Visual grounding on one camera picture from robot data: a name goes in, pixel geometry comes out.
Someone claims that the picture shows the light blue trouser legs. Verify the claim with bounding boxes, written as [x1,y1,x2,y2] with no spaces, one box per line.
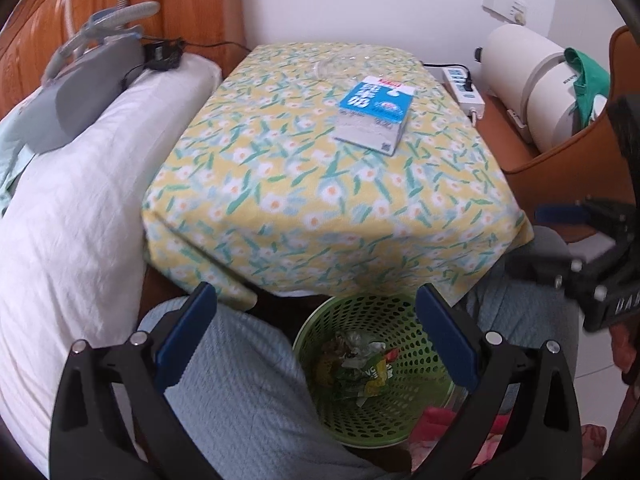
[165,260,579,479]

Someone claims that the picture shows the white power strip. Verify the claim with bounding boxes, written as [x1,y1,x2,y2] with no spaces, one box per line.
[442,65,485,122]

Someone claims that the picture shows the white pillow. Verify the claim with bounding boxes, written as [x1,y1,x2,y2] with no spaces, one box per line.
[1,54,221,471]

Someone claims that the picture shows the trash in basket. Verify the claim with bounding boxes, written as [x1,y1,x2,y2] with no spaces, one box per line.
[311,330,400,408]

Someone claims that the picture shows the blue white milk carton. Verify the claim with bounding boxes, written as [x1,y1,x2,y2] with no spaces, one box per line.
[333,76,416,156]

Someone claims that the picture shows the green cloth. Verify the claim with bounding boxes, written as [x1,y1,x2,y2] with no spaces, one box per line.
[564,48,611,129]

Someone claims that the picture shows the green mesh trash basket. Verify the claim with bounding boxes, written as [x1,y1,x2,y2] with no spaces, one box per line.
[293,295,463,448]

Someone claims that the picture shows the black power adapter cable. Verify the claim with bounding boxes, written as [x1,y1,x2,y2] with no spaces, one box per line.
[121,37,252,86]

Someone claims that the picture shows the brown leather chair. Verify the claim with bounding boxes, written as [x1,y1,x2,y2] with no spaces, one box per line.
[477,28,639,216]

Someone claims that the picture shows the black plug cable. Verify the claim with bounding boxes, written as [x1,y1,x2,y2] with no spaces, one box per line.
[418,60,474,94]

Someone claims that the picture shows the yellow floral tablecloth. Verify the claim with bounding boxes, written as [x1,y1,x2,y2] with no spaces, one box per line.
[142,42,534,310]

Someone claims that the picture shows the brown wooden headboard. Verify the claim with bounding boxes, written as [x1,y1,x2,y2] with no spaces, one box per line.
[1,0,248,113]

